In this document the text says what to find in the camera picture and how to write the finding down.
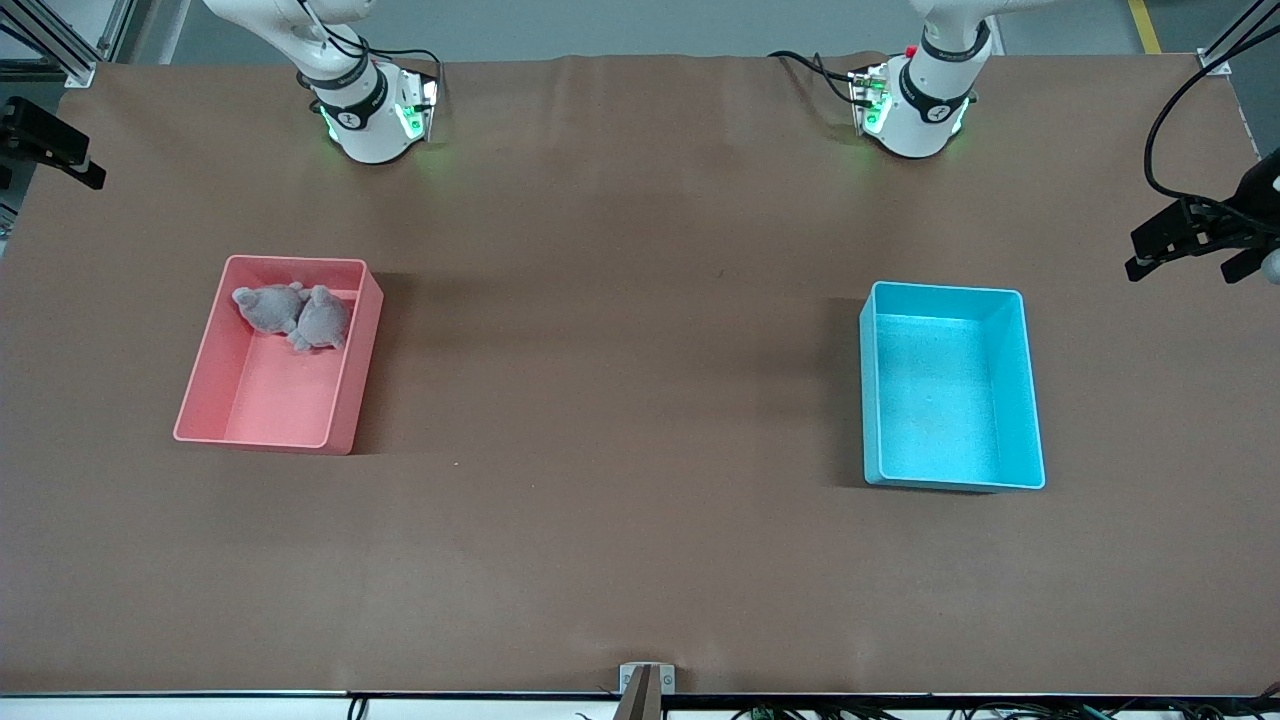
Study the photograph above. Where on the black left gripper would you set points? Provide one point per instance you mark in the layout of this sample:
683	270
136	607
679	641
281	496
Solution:
1254	197

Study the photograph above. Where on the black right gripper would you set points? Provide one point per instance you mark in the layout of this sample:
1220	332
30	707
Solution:
27	127

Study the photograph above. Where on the grey plush toy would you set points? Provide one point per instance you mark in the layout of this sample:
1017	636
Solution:
265	308
325	322

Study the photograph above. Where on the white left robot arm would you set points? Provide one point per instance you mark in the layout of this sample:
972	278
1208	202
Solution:
920	120

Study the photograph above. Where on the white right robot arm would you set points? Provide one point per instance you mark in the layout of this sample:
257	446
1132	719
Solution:
365	130

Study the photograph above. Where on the blue plastic box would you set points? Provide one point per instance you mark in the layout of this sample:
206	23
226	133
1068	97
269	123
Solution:
940	420

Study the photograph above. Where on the pink plastic box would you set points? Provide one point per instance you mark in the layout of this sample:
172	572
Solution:
290	400

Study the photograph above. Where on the brown table cover sheet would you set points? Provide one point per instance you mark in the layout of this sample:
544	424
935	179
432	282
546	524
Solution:
640	520

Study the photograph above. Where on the slanted aluminium strut with bracket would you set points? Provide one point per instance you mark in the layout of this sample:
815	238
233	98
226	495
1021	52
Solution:
1217	64
80	72

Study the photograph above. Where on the upright aluminium frame post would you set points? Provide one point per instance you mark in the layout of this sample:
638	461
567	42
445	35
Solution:
118	30

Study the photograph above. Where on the metal bracket with brown bar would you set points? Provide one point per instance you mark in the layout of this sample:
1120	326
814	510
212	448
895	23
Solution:
640	700

